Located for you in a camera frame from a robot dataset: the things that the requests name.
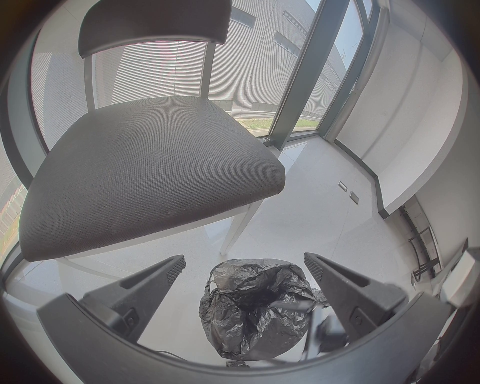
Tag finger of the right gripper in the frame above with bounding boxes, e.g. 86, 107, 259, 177
270, 299, 317, 313

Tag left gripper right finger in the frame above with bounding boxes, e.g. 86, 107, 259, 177
304, 252, 408, 342

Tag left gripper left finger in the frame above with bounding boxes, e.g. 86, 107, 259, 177
80, 254, 186, 342

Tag black plastic bag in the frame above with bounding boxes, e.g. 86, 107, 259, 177
199, 258, 331, 361

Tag black metal rack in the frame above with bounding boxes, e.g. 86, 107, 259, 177
397, 204, 441, 280

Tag grey and white chair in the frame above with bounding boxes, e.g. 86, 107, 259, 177
18, 0, 286, 263

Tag window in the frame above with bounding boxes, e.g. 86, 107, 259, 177
0, 0, 379, 263

